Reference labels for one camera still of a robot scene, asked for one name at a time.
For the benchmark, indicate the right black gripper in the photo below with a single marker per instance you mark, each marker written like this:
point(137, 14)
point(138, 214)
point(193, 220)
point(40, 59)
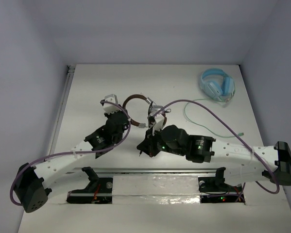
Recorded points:
point(147, 145)

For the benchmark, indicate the brown silver headphones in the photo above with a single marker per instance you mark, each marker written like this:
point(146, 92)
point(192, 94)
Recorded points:
point(140, 107)

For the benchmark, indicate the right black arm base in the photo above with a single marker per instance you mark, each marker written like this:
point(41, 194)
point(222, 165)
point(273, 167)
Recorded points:
point(213, 184)

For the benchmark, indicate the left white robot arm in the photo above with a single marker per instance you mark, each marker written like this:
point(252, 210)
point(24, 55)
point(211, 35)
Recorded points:
point(32, 182)

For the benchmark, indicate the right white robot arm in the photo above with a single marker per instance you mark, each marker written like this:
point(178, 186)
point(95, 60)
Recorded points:
point(239, 164)

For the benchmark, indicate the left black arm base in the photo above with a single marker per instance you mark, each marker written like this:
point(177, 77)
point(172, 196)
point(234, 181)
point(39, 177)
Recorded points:
point(92, 185)

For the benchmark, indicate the light blue headphones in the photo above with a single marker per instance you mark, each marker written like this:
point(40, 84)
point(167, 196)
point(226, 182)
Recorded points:
point(223, 92)

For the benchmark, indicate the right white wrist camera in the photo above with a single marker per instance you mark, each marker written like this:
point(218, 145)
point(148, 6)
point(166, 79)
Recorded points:
point(156, 123)

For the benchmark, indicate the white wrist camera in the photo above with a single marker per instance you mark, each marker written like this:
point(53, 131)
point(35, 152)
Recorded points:
point(156, 123)
point(110, 104)

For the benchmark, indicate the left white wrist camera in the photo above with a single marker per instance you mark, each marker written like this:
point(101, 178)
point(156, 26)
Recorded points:
point(110, 104)

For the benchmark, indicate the aluminium rail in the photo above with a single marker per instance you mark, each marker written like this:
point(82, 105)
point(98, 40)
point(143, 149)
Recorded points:
point(81, 113)

